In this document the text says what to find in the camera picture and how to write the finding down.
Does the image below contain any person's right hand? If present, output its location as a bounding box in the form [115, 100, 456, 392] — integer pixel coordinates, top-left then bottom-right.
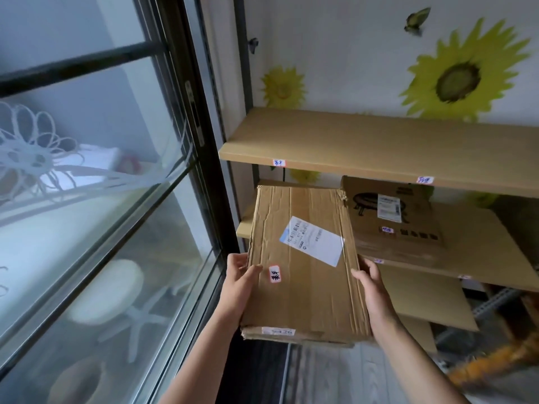
[351, 257, 403, 333]

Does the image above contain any person's left hand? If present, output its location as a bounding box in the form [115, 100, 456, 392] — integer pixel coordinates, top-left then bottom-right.
[215, 252, 264, 323]

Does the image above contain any plain cardboard parcel box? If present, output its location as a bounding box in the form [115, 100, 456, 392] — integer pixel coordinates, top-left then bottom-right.
[239, 185, 374, 349]

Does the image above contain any person's left forearm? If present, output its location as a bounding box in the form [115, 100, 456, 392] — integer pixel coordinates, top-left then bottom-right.
[158, 312, 243, 404]

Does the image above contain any person's right forearm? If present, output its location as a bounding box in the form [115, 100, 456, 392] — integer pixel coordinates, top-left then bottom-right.
[372, 320, 471, 404]

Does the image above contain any printed cardboard parcel box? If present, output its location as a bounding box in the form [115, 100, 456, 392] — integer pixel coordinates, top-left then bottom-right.
[340, 176, 448, 266]

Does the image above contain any short wooden shelf board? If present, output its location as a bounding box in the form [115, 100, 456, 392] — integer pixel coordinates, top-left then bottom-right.
[398, 315, 438, 355]
[376, 264, 480, 333]

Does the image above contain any long wooden shelf board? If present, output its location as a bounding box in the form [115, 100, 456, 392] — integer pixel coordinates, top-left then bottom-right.
[218, 107, 539, 199]
[236, 178, 539, 293]

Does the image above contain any grey slotted metal angle bar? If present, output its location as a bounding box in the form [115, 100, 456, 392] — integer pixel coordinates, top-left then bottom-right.
[434, 286, 524, 345]

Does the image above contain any white round stool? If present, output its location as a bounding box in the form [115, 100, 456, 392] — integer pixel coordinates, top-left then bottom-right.
[67, 258, 146, 327]

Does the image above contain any orange metal bar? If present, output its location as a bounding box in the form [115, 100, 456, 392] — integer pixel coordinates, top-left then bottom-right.
[446, 338, 539, 388]

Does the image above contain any black framed glass window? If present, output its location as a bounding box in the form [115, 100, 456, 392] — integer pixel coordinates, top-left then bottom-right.
[0, 0, 247, 404]

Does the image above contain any white flower window decal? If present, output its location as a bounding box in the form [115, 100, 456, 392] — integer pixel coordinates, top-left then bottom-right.
[0, 101, 195, 208]

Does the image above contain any small sunflower wall decal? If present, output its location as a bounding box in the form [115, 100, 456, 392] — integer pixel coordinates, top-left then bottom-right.
[260, 66, 307, 109]

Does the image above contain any black metal shelf post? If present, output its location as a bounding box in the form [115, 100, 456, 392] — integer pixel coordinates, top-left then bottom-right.
[233, 0, 254, 115]

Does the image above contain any large sunflower wall decal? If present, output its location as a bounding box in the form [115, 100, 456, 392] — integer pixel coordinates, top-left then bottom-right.
[400, 18, 532, 123]

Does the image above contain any green butterfly wall decal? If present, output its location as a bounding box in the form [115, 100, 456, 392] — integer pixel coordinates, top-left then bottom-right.
[404, 7, 432, 36]

